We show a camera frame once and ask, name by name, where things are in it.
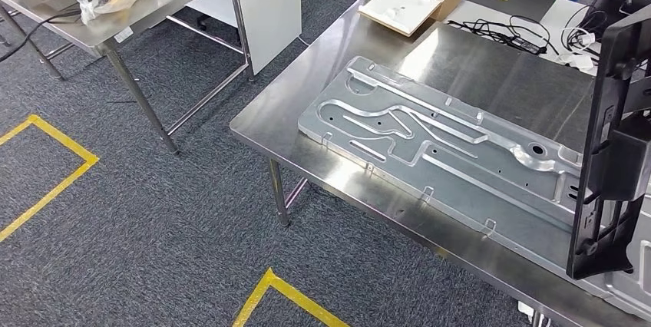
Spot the long black plastic part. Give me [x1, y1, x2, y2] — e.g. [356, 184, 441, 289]
[566, 3, 651, 281]

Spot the stainless steel workbench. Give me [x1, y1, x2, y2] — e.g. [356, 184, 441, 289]
[230, 0, 651, 327]

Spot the stamped sheet metal panel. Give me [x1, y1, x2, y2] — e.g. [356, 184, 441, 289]
[297, 56, 651, 321]

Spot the white board panel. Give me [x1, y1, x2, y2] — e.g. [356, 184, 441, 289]
[185, 0, 302, 77]

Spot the yellow floor tape outline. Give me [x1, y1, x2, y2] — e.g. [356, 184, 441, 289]
[0, 114, 101, 243]
[232, 267, 352, 327]

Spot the white table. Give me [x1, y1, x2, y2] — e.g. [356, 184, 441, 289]
[444, 0, 603, 78]

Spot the white power strip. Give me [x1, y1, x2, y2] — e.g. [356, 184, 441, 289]
[517, 302, 551, 327]

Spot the white charger cable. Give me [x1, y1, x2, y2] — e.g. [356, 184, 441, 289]
[557, 27, 599, 72]

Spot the black power cable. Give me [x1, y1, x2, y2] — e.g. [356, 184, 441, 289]
[0, 8, 82, 65]

